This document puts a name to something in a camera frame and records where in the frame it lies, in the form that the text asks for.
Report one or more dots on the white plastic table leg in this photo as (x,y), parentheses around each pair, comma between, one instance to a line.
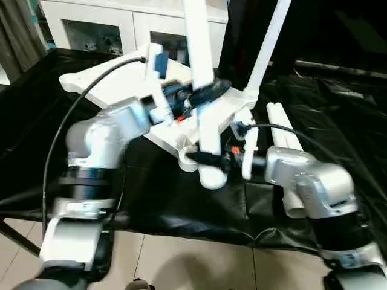
(273,121)
(266,45)
(284,121)
(199,45)

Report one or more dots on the white plastic table top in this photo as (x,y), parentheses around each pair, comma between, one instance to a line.
(121,81)

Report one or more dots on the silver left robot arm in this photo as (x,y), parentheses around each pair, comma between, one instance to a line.
(99,136)

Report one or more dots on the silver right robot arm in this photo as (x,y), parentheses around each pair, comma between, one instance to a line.
(317,184)

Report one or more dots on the black table mat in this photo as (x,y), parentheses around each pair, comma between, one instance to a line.
(181,205)

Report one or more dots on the white glass-door cabinet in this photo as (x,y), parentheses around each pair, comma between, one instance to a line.
(106,15)

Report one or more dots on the black backdrop cloth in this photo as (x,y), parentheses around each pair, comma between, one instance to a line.
(317,30)

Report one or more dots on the dark metal rod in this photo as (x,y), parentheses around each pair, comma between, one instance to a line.
(341,69)

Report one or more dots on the grey window curtain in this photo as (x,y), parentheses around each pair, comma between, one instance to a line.
(18,36)

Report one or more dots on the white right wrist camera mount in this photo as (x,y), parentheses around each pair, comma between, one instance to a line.
(251,142)

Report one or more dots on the black metal table frame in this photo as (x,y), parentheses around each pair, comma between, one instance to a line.
(18,237)

